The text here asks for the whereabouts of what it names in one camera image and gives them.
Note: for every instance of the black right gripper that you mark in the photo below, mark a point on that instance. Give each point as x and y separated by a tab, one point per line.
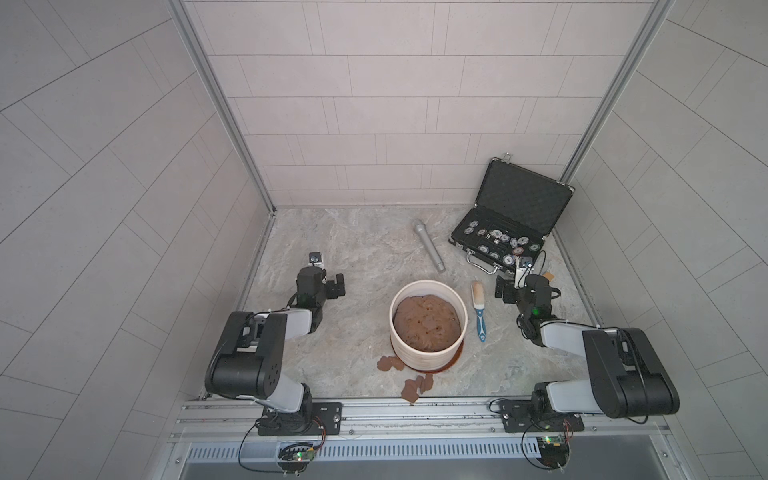
507	290

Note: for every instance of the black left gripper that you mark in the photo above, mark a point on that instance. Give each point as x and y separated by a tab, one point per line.
330	288

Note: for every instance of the white scrub brush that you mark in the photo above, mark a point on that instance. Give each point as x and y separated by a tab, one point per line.
478	302

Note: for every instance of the white ceramic pot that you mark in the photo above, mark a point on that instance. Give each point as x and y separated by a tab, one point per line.
428	287

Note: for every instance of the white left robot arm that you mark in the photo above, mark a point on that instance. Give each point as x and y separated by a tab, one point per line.
247	361

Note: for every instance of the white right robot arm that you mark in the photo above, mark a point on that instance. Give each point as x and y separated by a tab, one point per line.
626	378

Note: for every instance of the brown dried mud filling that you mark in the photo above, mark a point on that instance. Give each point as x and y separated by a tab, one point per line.
427	323

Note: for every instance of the brown mud flake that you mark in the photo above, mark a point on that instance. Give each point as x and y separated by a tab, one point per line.
397	363
427	383
384	364
410	391

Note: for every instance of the orange saucer under pot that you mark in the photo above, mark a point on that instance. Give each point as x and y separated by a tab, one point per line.
428	362

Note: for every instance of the black poker chip case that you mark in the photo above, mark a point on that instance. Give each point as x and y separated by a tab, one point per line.
514	212

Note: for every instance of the silver microphone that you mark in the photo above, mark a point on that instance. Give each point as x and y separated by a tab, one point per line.
423	235

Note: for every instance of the left circuit board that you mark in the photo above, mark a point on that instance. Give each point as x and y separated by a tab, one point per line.
298	452

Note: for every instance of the circuit board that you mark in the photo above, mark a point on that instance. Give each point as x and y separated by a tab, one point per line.
298	452
554	452

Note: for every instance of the right circuit board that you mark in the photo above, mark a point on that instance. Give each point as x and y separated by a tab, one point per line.
554	452

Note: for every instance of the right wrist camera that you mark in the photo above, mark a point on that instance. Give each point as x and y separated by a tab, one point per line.
524	266

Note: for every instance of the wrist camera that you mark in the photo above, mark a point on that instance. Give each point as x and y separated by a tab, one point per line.
315	259
524	266

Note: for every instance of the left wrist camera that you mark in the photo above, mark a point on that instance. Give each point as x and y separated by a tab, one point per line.
315	259

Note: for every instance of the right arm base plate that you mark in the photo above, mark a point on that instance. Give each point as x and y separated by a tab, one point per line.
520	415

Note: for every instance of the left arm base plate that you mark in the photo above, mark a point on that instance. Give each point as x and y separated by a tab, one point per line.
315	419

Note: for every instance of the aluminium frame rail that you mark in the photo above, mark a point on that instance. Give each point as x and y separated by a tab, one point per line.
434	438

